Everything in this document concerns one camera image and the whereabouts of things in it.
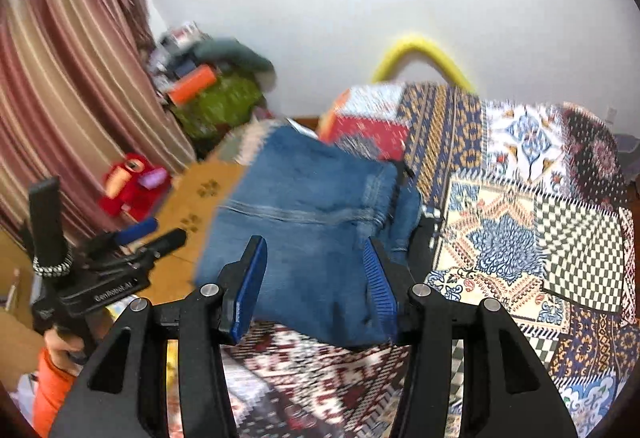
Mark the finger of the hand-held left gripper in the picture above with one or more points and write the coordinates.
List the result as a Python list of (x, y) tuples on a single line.
[(167, 242), (137, 229)]

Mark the red plush toy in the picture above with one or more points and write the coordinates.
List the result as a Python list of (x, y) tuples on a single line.
[(130, 190)]

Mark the person's left hand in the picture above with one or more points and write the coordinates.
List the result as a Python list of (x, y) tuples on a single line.
[(62, 353)]

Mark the bamboo lap desk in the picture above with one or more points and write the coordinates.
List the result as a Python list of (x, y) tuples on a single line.
[(200, 218)]

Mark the pile of papers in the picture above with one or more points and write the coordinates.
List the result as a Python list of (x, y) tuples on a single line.
[(25, 390)]

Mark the white wall socket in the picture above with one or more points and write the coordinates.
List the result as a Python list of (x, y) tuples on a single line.
[(611, 113)]

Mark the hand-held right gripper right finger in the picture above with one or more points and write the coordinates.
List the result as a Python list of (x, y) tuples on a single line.
[(382, 293)]

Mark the person's left forearm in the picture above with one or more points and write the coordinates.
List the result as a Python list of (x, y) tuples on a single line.
[(52, 398)]

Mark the patchwork patterned bedspread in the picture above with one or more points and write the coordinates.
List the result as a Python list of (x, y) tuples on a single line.
[(500, 228)]

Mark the orange box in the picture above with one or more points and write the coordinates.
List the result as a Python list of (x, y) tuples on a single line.
[(192, 85)]

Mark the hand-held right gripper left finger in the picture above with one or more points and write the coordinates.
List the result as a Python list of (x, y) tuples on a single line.
[(249, 293)]

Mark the pile of household clutter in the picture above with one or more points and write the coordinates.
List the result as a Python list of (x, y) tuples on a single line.
[(172, 50)]

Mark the red patterned bed sheet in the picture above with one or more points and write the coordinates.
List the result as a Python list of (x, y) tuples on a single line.
[(310, 378)]

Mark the blue denim jacket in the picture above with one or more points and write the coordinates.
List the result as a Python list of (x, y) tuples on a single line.
[(310, 228)]

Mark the green patterned cloth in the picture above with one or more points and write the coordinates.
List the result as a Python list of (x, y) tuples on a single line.
[(225, 107)]

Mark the grey-green cloth bundle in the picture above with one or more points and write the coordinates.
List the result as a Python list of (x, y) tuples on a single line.
[(235, 57)]

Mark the striped brown curtain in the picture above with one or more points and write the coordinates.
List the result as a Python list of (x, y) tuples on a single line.
[(60, 92)]

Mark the yellow foam tube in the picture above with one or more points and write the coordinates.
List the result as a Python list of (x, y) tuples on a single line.
[(425, 48)]

